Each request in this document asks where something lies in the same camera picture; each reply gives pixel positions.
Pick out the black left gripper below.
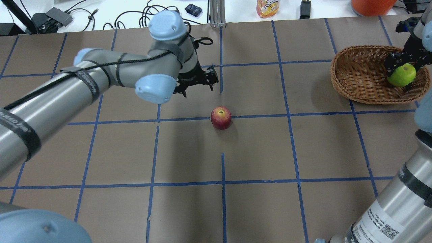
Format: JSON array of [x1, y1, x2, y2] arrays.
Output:
[[174, 66, 219, 98]]

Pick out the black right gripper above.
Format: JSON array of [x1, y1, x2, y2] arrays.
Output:
[[384, 35, 431, 93]]

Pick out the green apple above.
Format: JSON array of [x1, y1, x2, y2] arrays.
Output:
[[387, 63, 416, 87]]

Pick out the red yellow apple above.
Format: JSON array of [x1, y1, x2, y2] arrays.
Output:
[[210, 106, 232, 130]]

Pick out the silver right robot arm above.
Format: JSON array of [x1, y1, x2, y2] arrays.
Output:
[[329, 3, 431, 243]]

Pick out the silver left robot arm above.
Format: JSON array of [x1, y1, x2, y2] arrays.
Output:
[[1, 10, 218, 178]]

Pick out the woven wicker basket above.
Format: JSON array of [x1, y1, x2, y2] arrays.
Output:
[[330, 46, 431, 105]]

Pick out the orange bucket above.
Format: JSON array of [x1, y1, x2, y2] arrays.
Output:
[[351, 0, 396, 16]]

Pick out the blue checkered pouch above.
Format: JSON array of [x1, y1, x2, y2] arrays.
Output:
[[185, 4, 203, 18]]

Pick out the orange juice bottle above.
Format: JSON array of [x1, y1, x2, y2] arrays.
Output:
[[256, 0, 280, 19]]

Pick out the black power adapter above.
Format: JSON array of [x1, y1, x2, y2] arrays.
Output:
[[299, 0, 312, 20]]

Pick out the black monitor stand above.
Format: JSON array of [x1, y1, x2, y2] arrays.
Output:
[[1, 0, 73, 34]]

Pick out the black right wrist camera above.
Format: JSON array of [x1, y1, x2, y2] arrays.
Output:
[[395, 17, 420, 33]]

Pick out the aluminium frame post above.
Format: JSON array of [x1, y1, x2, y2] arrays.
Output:
[[208, 0, 226, 28]]

